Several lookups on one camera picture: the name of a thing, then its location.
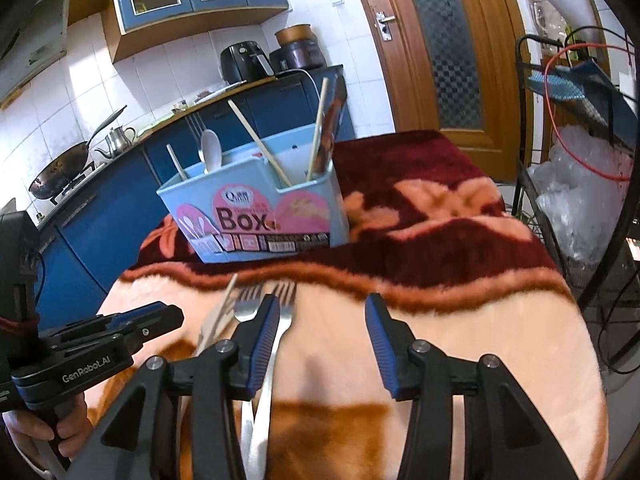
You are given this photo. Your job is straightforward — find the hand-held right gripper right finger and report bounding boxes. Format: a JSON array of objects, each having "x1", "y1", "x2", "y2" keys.
[{"x1": 365, "y1": 294, "x2": 556, "y2": 480}]

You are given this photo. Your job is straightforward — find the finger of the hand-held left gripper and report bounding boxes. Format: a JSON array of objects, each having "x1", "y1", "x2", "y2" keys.
[{"x1": 106, "y1": 301, "x2": 185, "y2": 354}]

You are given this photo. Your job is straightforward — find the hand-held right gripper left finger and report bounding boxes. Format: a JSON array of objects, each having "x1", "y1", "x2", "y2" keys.
[{"x1": 62, "y1": 294, "x2": 281, "y2": 480}]

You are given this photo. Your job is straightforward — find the steel fork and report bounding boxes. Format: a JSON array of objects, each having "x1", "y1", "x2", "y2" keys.
[
  {"x1": 234, "y1": 284, "x2": 265, "y2": 480},
  {"x1": 247, "y1": 281, "x2": 299, "y2": 480}
]

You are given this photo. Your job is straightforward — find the light blue utensil box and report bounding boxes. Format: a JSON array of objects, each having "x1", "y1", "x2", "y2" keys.
[{"x1": 156, "y1": 132, "x2": 351, "y2": 264}]

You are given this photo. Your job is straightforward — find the beige spoon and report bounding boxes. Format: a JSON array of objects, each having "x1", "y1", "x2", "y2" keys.
[
  {"x1": 192, "y1": 287, "x2": 238, "y2": 358},
  {"x1": 200, "y1": 130, "x2": 223, "y2": 173}
]

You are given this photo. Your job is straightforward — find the long steel utensil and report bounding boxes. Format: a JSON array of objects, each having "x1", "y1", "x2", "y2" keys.
[{"x1": 320, "y1": 76, "x2": 348, "y2": 166}]

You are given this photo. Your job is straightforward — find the person's left hand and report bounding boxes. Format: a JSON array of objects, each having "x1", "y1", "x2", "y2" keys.
[{"x1": 4, "y1": 394, "x2": 92, "y2": 472}]

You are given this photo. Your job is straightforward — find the floral plush blanket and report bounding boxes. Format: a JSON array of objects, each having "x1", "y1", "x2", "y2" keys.
[{"x1": 87, "y1": 130, "x2": 609, "y2": 480}]

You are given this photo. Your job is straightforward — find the blue lower cabinets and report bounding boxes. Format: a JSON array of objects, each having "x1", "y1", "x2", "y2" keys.
[{"x1": 36, "y1": 65, "x2": 357, "y2": 313}]

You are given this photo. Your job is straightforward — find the gas stove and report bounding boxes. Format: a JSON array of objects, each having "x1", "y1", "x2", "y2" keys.
[{"x1": 49, "y1": 160, "x2": 99, "y2": 207}]

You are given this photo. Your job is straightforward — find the black wok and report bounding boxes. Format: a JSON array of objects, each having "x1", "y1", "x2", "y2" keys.
[{"x1": 29, "y1": 105, "x2": 129, "y2": 202}]

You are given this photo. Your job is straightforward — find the steel kettle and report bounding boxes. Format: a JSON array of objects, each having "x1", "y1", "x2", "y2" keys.
[{"x1": 94, "y1": 126, "x2": 137, "y2": 159}]

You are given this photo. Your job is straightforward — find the crumpled clear plastic bag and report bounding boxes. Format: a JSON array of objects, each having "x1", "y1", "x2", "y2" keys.
[{"x1": 529, "y1": 125, "x2": 637, "y2": 267}]

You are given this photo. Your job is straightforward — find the black air fryer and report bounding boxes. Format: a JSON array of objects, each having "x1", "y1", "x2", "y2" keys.
[{"x1": 220, "y1": 42, "x2": 274, "y2": 85}]

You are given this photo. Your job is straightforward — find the dark rice cooker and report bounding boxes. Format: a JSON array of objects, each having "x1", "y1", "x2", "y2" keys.
[{"x1": 269, "y1": 40, "x2": 329, "y2": 72}]

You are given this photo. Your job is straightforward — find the grey range hood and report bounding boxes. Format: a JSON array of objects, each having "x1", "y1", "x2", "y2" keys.
[{"x1": 0, "y1": 0, "x2": 69, "y2": 107}]

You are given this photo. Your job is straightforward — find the wooden door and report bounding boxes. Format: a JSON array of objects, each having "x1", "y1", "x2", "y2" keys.
[{"x1": 345, "y1": 0, "x2": 532, "y2": 182}]

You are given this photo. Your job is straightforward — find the brown pot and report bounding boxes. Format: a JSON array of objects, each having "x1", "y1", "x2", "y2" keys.
[{"x1": 274, "y1": 24, "x2": 317, "y2": 46}]

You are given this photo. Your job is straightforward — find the blue packet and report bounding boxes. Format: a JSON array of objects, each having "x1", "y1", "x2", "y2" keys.
[{"x1": 530, "y1": 59, "x2": 640, "y2": 142}]

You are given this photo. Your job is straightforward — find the hanging clear plastic bag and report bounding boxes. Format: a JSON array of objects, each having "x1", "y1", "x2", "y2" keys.
[{"x1": 520, "y1": 0, "x2": 603, "y2": 56}]

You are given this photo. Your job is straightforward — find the white power cable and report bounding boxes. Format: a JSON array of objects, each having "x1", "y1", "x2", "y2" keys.
[{"x1": 276, "y1": 69, "x2": 322, "y2": 127}]

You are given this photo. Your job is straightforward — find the black wire rack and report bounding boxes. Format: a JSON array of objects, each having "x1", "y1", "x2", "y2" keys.
[{"x1": 514, "y1": 25, "x2": 640, "y2": 376}]

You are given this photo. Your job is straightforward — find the red cable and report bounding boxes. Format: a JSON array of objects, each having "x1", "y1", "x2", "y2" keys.
[{"x1": 544, "y1": 42, "x2": 634, "y2": 182}]

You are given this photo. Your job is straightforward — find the metal door handle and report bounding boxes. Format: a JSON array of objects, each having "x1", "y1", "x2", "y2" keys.
[{"x1": 374, "y1": 11, "x2": 397, "y2": 42}]

